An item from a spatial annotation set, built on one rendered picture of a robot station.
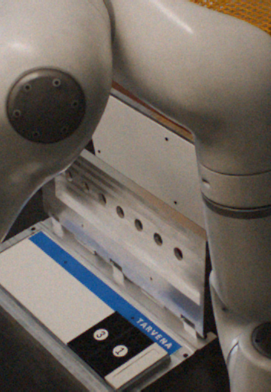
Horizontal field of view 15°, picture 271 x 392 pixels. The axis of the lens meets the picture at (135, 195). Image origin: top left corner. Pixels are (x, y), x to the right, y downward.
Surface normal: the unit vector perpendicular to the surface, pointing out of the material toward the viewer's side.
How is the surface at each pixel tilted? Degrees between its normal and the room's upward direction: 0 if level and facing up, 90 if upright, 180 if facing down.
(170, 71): 73
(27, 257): 0
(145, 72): 80
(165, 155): 90
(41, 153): 109
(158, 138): 90
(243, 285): 87
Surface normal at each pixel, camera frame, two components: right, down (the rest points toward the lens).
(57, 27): 0.18, -0.67
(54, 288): -0.14, -0.78
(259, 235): 0.00, 0.57
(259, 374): -0.51, 0.44
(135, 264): -0.79, 0.33
